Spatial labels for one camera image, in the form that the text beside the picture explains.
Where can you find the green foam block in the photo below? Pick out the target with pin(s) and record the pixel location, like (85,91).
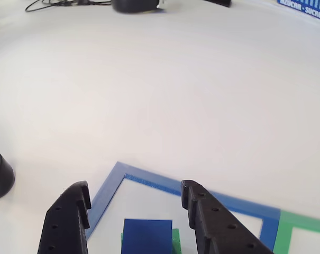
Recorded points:
(176,242)

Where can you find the small blue cube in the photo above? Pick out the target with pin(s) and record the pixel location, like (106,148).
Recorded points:
(146,235)

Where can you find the small black wedge object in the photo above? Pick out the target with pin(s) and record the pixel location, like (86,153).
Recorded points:
(221,2)

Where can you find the blue square frame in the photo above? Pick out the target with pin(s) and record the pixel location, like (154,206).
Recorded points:
(107,195)

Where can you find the green square frame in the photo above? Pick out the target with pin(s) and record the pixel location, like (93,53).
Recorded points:
(281,232)

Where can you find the black camera tripod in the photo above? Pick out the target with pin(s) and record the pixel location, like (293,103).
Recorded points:
(1,177)

